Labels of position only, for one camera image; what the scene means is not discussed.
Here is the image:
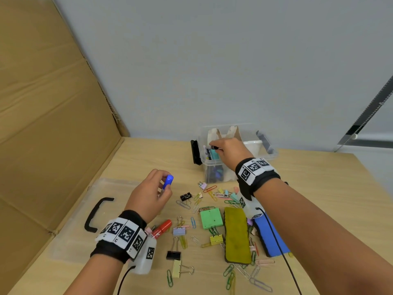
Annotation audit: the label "yellow-green whiteboard eraser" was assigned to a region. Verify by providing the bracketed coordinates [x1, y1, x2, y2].
[224, 206, 252, 265]

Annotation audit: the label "black left camera cable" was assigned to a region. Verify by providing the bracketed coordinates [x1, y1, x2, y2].
[117, 265, 136, 295]

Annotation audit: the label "black lid handle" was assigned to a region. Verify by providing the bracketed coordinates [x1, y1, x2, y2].
[84, 197, 115, 233]

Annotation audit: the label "lavender binder clip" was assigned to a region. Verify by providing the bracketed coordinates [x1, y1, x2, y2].
[173, 217, 186, 236]

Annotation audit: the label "person's right forearm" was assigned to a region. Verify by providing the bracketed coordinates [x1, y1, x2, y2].
[253, 177, 393, 295]

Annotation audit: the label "black marker-tagged left wrist band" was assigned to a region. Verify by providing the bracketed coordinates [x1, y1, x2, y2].
[90, 210, 148, 264]

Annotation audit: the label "red marker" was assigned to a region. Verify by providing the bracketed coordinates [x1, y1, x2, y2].
[151, 219, 172, 240]

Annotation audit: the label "clear plastic storage box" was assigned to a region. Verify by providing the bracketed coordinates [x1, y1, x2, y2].
[198, 123, 279, 184]

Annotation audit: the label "person's left hand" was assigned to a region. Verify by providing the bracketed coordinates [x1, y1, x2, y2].
[124, 169, 173, 224]

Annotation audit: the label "black box latch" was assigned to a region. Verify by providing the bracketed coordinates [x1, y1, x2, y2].
[190, 140, 203, 166]

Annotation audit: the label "blue whiteboard eraser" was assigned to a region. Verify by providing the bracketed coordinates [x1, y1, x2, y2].
[253, 213, 290, 258]

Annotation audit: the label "brown cardboard panel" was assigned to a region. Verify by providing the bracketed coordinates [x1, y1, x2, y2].
[0, 0, 131, 295]

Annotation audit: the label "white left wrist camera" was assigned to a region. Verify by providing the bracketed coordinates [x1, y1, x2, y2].
[130, 235, 158, 275]

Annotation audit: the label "black marker-tagged wrist band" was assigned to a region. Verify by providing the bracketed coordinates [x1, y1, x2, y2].
[235, 157, 289, 201]
[90, 210, 148, 264]

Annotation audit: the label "grey box latch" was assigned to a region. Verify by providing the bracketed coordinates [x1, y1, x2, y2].
[256, 130, 275, 155]

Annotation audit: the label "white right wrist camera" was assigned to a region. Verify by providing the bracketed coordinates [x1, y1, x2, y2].
[239, 195, 266, 220]

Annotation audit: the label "green square pad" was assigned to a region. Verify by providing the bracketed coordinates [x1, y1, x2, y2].
[200, 208, 224, 230]

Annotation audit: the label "scattered coloured paper clips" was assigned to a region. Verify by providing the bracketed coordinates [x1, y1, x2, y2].
[166, 181, 277, 295]

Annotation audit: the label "pale yellow binder clip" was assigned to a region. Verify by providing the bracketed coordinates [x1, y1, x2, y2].
[172, 260, 195, 279]

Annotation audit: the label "person's right hand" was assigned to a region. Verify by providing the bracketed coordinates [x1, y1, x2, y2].
[210, 137, 254, 172]

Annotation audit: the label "black marker-tagged right wrist band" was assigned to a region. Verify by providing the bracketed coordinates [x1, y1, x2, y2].
[235, 157, 289, 201]

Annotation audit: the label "large black binder clip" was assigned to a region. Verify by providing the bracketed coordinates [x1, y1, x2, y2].
[166, 237, 182, 261]

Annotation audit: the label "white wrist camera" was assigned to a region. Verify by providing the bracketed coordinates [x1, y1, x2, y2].
[239, 195, 266, 220]
[130, 235, 158, 275]

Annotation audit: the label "black right camera cable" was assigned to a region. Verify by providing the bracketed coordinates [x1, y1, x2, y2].
[256, 207, 303, 295]

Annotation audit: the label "clear plastic box lid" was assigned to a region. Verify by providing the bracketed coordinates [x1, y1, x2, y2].
[49, 178, 165, 265]

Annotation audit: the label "black camera cable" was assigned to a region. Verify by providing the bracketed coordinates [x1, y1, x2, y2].
[256, 207, 303, 295]
[117, 265, 136, 295]

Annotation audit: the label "person's left forearm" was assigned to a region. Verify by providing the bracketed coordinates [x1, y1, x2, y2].
[63, 253, 133, 295]

